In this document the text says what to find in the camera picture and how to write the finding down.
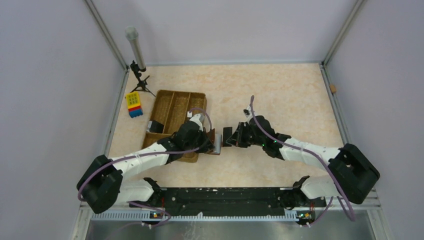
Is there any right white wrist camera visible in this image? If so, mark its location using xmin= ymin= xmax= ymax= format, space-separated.
xmin=243 ymin=108 xmax=253 ymax=118

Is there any stack of credit cards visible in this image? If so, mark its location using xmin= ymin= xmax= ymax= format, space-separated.
xmin=146 ymin=120 xmax=165 ymax=134

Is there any colourful toy brick block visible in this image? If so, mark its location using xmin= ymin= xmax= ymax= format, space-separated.
xmin=125 ymin=91 xmax=144 ymax=118

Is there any woven straw divided tray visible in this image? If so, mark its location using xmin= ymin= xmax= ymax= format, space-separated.
xmin=141 ymin=89 xmax=207 ymax=148

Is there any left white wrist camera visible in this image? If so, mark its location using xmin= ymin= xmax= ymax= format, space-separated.
xmin=186 ymin=111 xmax=205 ymax=125

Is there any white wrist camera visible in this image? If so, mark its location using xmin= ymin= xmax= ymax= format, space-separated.
xmin=186 ymin=111 xmax=205 ymax=125
xmin=243 ymin=108 xmax=253 ymax=118

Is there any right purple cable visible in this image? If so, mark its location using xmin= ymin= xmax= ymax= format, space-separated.
xmin=249 ymin=95 xmax=357 ymax=228

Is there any small tan wall block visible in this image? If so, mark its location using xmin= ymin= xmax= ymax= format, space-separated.
xmin=329 ymin=84 xmax=337 ymax=94

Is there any black credit card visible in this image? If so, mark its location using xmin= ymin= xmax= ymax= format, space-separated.
xmin=222 ymin=126 xmax=233 ymax=146

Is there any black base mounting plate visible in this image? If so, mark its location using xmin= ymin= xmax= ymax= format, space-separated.
xmin=129 ymin=187 xmax=327 ymax=217

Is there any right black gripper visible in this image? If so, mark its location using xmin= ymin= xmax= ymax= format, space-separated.
xmin=227 ymin=121 xmax=266 ymax=148

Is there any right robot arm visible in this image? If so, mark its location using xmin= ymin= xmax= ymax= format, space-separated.
xmin=223 ymin=115 xmax=381 ymax=206

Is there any grey tube on tripod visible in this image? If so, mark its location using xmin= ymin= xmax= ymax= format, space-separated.
xmin=125 ymin=26 xmax=156 ymax=97

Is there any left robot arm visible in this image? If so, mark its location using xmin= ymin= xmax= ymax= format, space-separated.
xmin=76 ymin=120 xmax=215 ymax=214

